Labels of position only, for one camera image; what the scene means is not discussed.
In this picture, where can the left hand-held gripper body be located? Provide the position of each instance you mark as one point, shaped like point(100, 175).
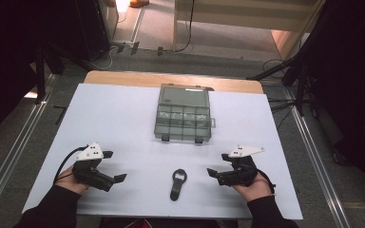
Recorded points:
point(90, 175)

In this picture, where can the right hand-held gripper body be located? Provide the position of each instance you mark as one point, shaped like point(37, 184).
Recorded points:
point(240, 172)

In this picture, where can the black bottle opener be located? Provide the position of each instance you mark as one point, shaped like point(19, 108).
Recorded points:
point(178, 182)

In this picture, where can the clear grey compartment storage box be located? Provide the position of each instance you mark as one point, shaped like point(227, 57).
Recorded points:
point(182, 115)

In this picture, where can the person's right hand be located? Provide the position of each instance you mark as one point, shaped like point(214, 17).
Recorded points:
point(255, 190)

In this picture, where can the person's left hand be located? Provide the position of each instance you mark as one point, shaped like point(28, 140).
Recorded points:
point(68, 183)

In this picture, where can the white board table cover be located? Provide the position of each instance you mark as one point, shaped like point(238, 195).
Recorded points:
point(123, 126)

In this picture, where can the person's red clothing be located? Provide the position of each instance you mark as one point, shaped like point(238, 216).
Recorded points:
point(142, 223)

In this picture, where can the wooden table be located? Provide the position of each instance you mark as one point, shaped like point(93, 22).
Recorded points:
point(123, 77)

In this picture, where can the black metal stand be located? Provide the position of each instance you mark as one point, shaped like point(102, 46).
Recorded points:
point(40, 76)

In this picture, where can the black tripod stand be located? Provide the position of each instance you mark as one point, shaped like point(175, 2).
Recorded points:
point(299, 82)

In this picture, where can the dark cabinet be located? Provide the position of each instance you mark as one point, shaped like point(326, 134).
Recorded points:
point(95, 28)

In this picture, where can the black curtain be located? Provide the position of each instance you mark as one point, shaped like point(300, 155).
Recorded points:
point(355, 95)
point(6, 63)

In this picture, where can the orange shoe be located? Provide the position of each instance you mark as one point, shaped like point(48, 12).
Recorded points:
point(138, 3)

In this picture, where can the metal floor rail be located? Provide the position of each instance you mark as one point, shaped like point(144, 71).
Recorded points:
point(137, 25)
point(320, 164)
point(15, 148)

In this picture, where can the white furniture frame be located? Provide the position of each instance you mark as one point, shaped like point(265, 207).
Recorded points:
point(234, 12)

